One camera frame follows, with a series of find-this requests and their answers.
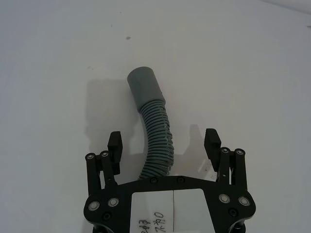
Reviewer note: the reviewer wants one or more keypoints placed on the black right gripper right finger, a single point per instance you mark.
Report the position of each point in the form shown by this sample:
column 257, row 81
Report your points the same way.
column 212, row 148

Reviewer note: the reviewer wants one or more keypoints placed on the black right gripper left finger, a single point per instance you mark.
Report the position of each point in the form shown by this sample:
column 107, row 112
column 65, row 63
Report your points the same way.
column 114, row 155

